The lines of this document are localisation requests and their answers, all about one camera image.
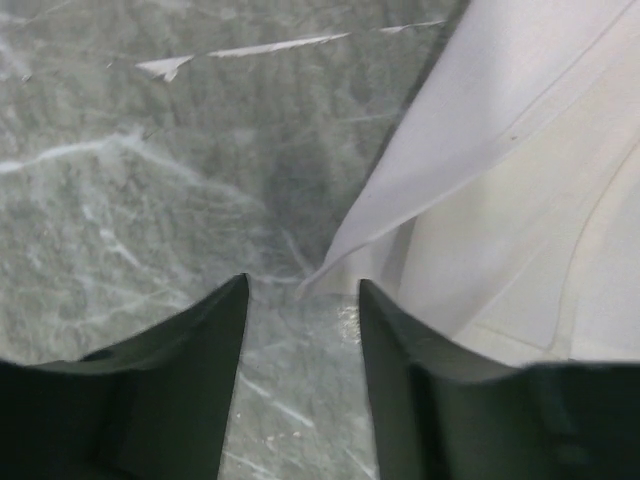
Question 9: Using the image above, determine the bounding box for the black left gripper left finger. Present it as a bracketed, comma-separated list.
[1, 274, 249, 479]

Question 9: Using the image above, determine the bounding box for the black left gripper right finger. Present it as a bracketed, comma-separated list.
[358, 280, 639, 480]

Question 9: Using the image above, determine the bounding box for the white cloth napkin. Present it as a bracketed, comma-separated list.
[300, 0, 639, 365]

